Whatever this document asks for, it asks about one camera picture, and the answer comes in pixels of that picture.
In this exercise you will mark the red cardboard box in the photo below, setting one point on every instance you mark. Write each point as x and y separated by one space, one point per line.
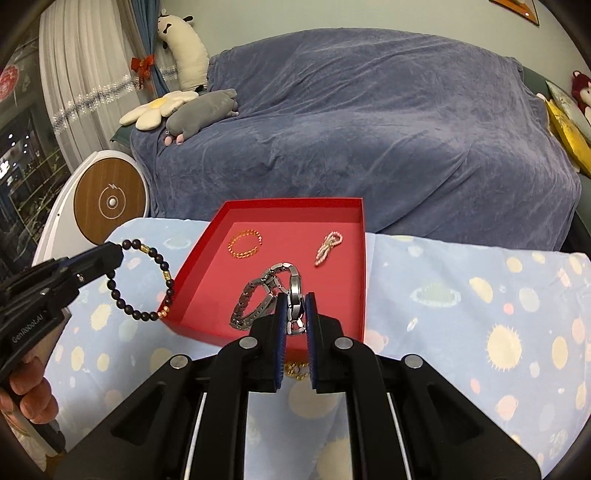
212 295

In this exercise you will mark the red bow curtain tie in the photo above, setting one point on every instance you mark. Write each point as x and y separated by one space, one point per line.
141 64

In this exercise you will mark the white cow plush pillow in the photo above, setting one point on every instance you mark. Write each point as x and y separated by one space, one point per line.
189 50

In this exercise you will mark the red round window sticker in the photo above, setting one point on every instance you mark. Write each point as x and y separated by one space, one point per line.
9 78

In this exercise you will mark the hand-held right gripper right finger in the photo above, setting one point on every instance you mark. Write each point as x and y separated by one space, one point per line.
311 341

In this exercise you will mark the grey animal plush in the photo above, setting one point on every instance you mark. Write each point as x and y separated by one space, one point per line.
198 110

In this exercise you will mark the white sheer curtain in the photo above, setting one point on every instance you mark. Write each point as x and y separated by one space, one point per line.
87 64

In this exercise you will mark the grey patterned cushion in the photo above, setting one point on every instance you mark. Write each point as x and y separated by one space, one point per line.
561 99

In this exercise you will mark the white flower cushion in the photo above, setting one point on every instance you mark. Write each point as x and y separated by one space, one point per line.
152 108

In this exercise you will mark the orange framed wall picture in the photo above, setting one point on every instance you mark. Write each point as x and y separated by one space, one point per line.
517 9

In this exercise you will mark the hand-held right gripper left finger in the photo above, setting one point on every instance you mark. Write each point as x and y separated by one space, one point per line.
282 341

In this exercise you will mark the red monkey plush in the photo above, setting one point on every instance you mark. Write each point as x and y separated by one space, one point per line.
581 90

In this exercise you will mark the person's left hand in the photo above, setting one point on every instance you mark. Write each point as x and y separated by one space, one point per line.
30 392

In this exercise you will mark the yellow cushion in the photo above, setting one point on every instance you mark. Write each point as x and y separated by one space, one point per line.
572 138

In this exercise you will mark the round white wooden side table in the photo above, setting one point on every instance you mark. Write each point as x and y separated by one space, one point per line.
111 203

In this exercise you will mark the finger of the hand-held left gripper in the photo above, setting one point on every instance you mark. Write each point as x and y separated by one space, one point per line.
99 270
92 254

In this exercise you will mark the blue curtain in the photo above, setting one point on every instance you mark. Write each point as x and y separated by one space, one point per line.
150 27

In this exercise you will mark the blue covered sofa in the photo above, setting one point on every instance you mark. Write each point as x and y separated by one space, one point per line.
351 129

